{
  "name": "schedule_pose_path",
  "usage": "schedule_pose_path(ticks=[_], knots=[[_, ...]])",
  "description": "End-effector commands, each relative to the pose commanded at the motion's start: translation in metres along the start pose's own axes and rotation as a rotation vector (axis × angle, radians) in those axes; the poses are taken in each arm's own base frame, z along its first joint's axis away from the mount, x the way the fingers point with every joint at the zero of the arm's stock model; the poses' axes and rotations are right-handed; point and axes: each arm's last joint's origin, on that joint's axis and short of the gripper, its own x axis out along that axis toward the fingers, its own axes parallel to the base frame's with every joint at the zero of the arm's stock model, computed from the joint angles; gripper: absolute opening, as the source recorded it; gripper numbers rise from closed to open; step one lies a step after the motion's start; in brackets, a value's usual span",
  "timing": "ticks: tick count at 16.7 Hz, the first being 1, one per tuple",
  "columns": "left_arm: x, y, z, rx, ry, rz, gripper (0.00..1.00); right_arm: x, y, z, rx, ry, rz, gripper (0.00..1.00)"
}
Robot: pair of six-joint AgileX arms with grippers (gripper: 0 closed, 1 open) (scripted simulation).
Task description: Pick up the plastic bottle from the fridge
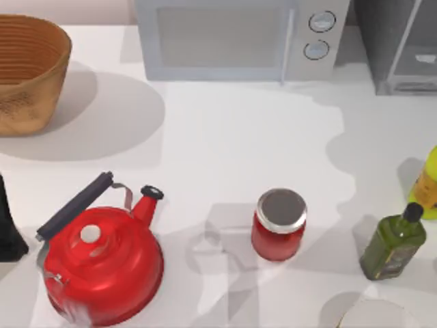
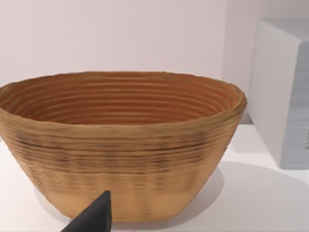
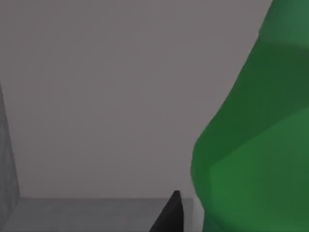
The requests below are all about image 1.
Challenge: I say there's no red jar with metal lid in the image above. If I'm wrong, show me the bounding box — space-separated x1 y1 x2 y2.
251 187 307 263

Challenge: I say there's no pale microwave oven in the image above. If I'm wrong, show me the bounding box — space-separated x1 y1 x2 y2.
132 0 352 83

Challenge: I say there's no microwave knob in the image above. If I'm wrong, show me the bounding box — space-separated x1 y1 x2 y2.
302 39 330 62
308 10 337 33

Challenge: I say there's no red kettle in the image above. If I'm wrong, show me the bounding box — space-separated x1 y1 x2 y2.
36 171 165 327

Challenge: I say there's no green bottle with black cap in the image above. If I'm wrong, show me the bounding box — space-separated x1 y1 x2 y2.
358 202 428 282

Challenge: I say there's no brown woven basket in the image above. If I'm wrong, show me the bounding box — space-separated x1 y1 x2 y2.
0 14 73 138

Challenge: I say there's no yellow bottle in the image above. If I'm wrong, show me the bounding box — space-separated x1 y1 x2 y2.
408 146 437 220

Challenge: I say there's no white plate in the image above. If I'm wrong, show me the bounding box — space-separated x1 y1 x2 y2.
336 299 421 328

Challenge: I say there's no microwave door handle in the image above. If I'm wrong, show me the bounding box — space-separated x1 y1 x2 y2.
279 8 296 86

